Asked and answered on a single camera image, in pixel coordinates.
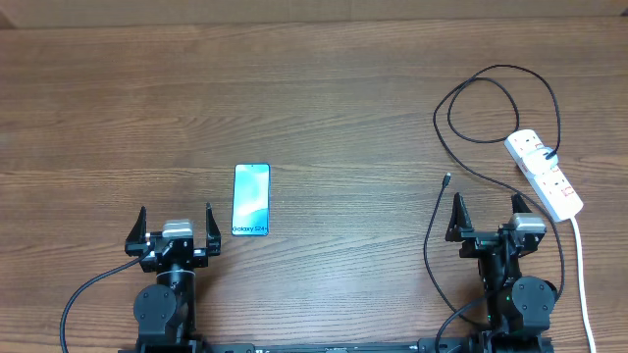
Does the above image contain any black USB charging cable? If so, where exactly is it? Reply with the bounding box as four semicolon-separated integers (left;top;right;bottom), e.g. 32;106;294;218
423;64;567;328

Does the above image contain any cardboard board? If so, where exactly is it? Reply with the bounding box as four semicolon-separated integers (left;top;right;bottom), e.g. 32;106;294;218
1;0;627;29

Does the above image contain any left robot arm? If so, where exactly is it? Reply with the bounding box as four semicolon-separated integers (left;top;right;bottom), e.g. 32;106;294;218
125;204;221;352

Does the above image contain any blue Samsung Galaxy smartphone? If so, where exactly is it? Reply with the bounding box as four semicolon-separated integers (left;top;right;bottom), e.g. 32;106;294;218
232;163;271;236

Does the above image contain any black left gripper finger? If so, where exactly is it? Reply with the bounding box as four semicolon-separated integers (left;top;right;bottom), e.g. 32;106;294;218
125;206;147;257
205;203;222;256

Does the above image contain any white charger plug adapter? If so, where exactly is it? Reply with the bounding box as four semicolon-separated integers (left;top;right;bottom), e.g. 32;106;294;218
518;147;558;178

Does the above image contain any white power strip cord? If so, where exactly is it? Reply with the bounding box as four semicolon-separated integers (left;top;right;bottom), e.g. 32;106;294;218
568;216;598;353

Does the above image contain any white power strip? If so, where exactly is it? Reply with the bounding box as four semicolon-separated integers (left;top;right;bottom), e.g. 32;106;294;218
504;129;584;222

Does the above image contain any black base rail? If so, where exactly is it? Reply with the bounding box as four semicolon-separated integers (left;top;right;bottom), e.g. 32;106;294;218
119;337;554;353

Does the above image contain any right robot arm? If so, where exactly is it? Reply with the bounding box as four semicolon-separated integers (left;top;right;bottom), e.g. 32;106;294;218
435;193;558;352

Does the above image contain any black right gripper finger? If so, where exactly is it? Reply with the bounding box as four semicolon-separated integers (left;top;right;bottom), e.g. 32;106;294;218
445;192;474;242
511;193;531;214

